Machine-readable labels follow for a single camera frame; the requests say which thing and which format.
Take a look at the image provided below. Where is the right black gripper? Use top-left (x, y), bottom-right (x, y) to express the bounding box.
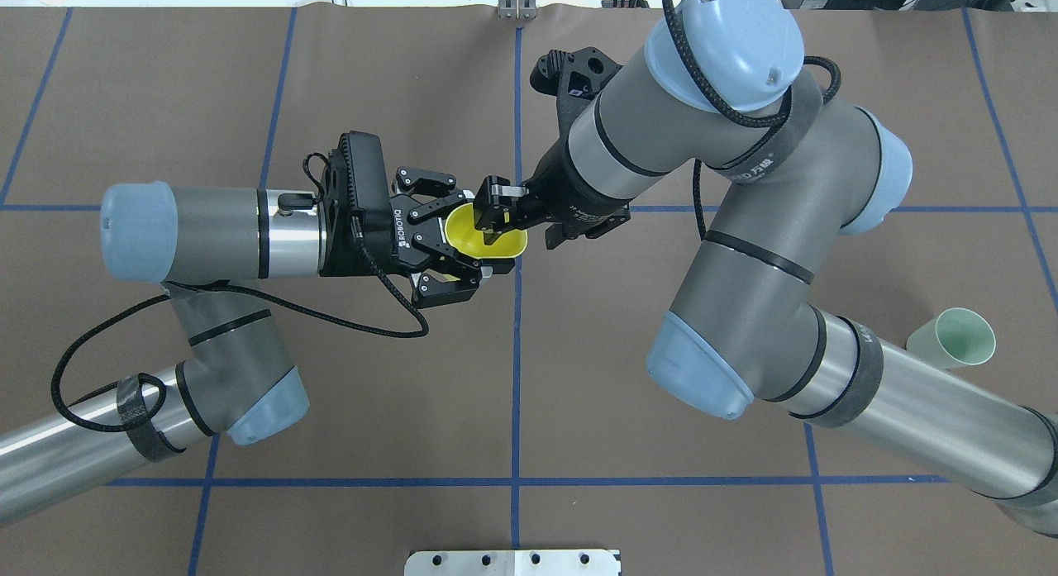
top-left (473, 142), bottom-right (631, 250)

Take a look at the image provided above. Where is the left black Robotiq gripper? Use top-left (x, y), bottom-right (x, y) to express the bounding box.
top-left (320, 166), bottom-right (515, 310)

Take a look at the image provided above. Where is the yellow plastic cup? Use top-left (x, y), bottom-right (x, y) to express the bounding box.
top-left (445, 203), bottom-right (529, 259)

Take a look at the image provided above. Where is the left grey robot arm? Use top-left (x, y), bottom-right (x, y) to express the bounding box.
top-left (2, 160), bottom-right (527, 524)

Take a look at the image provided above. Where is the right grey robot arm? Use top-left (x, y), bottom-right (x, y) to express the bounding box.
top-left (472, 0), bottom-right (1056, 538)

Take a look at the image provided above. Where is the pale green plastic cup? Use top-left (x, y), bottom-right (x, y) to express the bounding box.
top-left (904, 307), bottom-right (997, 368)

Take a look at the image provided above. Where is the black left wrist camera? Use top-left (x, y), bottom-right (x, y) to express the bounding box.
top-left (322, 131), bottom-right (393, 236)

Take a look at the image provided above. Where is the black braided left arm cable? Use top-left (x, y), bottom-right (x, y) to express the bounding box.
top-left (51, 152), bottom-right (431, 433)

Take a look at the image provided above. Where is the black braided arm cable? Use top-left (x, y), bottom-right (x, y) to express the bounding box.
top-left (661, 0), bottom-right (842, 240)
top-left (51, 152), bottom-right (431, 433)

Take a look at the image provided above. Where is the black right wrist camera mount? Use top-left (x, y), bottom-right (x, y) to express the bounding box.
top-left (529, 46), bottom-right (622, 116)

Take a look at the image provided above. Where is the aluminium frame post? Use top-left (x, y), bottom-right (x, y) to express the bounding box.
top-left (498, 0), bottom-right (537, 20)

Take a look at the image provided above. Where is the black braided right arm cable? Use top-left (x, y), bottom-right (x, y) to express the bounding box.
top-left (661, 0), bottom-right (842, 240)

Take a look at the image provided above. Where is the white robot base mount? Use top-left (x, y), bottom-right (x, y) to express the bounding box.
top-left (403, 550), bottom-right (623, 575)

